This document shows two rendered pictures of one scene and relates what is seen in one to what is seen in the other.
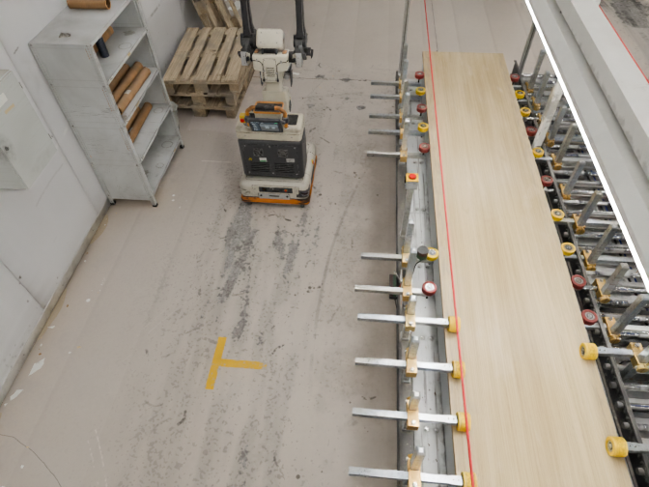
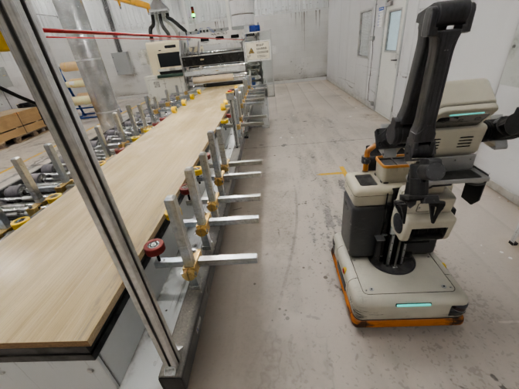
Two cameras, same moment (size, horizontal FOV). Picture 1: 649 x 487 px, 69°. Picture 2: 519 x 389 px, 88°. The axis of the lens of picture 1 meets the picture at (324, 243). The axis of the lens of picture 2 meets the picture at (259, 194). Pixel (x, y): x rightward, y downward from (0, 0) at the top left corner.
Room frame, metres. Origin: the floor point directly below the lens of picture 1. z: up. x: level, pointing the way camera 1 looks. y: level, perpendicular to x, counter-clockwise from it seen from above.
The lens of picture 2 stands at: (4.61, -0.46, 1.58)
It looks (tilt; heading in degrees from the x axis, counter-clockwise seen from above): 29 degrees down; 178
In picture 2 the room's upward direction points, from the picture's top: 6 degrees counter-clockwise
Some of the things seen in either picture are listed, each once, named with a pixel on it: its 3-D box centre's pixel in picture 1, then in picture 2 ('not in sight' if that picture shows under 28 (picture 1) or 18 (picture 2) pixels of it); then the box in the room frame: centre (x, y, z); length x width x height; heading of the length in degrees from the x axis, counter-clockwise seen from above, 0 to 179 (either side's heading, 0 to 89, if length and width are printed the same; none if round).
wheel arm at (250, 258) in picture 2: (395, 83); (205, 261); (3.74, -0.68, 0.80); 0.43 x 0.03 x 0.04; 83
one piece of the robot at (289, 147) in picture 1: (273, 139); (392, 211); (3.28, 0.41, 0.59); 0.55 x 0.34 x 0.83; 83
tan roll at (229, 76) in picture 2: not in sight; (223, 77); (-1.11, -0.69, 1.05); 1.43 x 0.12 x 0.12; 83
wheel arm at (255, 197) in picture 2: (395, 116); (223, 199); (3.25, -0.62, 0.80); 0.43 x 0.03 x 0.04; 83
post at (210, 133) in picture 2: (404, 120); (217, 167); (3.03, -0.64, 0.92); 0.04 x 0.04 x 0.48; 83
